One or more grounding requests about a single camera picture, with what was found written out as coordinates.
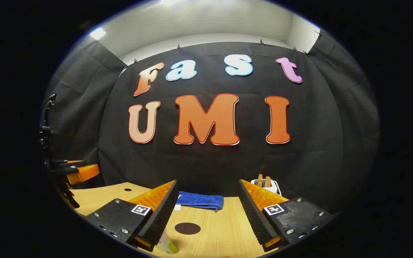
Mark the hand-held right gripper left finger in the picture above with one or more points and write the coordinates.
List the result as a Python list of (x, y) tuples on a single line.
[(158, 218)]

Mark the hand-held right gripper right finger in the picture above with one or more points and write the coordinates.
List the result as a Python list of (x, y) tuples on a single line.
[(255, 218)]

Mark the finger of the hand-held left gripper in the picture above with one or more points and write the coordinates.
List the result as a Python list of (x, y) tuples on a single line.
[(84, 173)]

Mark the clear water bottle green label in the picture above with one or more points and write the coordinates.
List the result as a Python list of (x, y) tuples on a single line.
[(167, 245)]

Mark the dark round coaster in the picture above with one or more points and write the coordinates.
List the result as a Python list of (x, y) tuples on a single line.
[(188, 228)]

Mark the white toaster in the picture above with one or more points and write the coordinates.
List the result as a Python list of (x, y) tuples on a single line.
[(273, 187)]

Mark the brown toast slice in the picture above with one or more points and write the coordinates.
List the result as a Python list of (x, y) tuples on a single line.
[(260, 180), (268, 181)]

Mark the blue towel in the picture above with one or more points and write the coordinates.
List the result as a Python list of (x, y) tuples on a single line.
[(201, 200)]

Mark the ceiling light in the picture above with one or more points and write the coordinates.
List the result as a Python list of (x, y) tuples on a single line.
[(98, 33)]

